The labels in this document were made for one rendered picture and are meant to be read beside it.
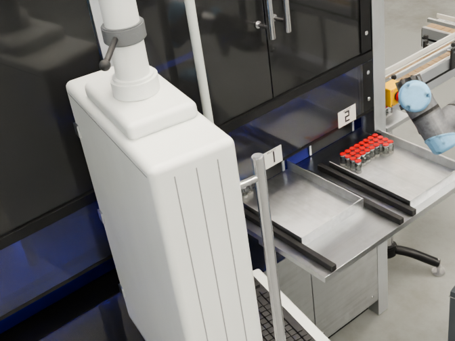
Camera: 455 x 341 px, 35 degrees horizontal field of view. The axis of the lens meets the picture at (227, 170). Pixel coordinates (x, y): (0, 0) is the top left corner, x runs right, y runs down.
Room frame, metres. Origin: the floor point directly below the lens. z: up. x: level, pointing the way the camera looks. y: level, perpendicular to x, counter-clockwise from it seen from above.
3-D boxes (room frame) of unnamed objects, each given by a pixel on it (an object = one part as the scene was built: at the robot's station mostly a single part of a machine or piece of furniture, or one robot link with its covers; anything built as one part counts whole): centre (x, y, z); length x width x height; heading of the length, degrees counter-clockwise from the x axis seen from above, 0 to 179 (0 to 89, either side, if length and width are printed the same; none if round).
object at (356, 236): (1.89, -0.37, 0.87); 0.70 x 0.48 x 0.02; 124
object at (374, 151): (2.04, -0.48, 0.90); 0.18 x 0.02 x 0.05; 124
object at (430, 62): (2.56, -0.77, 0.92); 0.69 x 0.15 x 0.16; 124
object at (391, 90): (2.29, -0.62, 0.99); 0.08 x 0.07 x 0.07; 34
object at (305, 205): (1.86, -0.19, 0.90); 0.34 x 0.26 x 0.04; 34
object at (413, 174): (1.95, -0.54, 0.90); 0.34 x 0.26 x 0.04; 34
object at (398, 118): (2.33, -0.61, 0.87); 0.14 x 0.13 x 0.02; 34
